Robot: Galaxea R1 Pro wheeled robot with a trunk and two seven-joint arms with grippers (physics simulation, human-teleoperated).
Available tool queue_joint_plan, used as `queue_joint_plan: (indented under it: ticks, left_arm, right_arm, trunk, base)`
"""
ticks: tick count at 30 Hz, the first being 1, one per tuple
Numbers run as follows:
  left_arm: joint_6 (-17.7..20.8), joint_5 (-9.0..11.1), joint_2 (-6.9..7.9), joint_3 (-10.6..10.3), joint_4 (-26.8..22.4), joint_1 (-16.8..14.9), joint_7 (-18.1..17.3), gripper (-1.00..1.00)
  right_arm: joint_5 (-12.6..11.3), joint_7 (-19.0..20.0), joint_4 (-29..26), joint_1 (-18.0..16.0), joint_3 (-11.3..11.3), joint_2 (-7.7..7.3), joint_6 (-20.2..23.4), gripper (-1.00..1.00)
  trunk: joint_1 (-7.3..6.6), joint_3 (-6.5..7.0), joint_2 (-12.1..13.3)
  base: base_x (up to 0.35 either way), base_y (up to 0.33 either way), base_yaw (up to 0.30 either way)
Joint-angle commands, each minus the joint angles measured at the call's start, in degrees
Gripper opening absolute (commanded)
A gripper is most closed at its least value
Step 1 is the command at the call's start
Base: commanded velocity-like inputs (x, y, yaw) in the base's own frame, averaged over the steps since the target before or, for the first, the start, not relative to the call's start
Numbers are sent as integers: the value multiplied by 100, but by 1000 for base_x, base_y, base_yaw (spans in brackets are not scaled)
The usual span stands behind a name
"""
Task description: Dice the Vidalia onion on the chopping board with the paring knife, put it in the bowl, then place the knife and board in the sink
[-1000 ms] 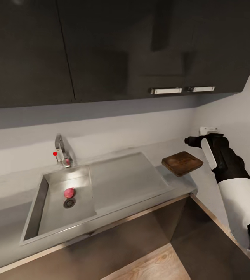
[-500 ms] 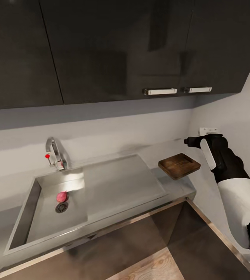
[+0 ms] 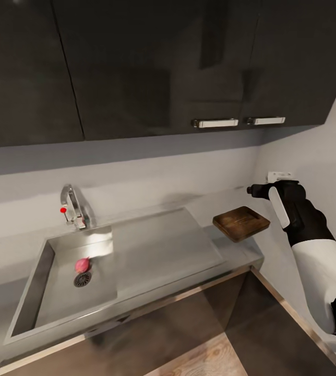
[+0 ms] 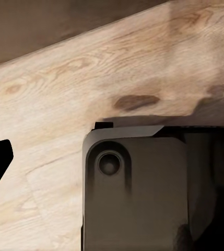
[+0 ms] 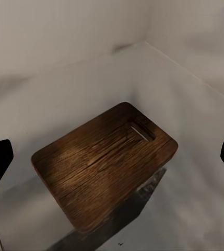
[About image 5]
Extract cutting board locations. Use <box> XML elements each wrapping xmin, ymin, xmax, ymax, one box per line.
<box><xmin>31</xmin><ymin>102</ymin><xmax>178</xmax><ymax>231</ymax></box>

